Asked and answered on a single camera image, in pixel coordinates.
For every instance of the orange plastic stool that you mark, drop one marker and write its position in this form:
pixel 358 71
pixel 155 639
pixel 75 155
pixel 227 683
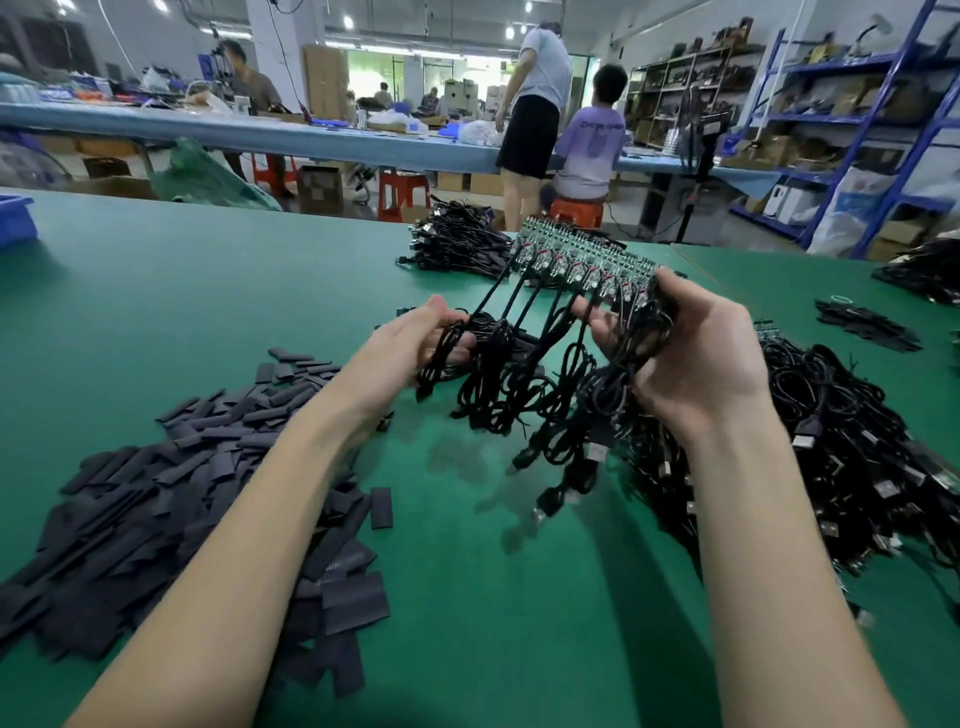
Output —
pixel 576 213

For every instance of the person's right forearm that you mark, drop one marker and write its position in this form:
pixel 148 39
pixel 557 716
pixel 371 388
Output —
pixel 795 600

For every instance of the green plastic bag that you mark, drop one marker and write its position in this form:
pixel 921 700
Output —
pixel 210 180

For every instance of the person's right hand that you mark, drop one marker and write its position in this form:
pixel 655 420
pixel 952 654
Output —
pixel 702 357

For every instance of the person's left forearm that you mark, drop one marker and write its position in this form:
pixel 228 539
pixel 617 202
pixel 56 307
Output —
pixel 225 585

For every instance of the dark storage shelf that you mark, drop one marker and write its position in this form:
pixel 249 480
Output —
pixel 687 83

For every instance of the open cardboard box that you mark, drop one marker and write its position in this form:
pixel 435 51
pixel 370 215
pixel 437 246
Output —
pixel 117 188

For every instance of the long blue work table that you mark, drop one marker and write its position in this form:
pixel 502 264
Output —
pixel 180 135

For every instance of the white plastic bag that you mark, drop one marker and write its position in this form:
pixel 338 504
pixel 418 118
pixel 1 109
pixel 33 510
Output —
pixel 852 218

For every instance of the small upright cardboard box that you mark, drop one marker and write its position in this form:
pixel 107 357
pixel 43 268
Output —
pixel 321 191

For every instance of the person's left hand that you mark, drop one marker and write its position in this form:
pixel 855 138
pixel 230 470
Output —
pixel 393 360

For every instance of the blue metal shelving rack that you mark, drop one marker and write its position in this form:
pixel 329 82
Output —
pixel 840 63

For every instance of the pile of black sleeve strips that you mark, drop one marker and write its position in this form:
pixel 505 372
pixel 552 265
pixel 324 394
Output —
pixel 165 510

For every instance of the blue plastic bin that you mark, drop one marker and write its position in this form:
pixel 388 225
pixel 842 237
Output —
pixel 15 221

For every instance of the black tripod stand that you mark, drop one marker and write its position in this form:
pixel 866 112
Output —
pixel 698 143

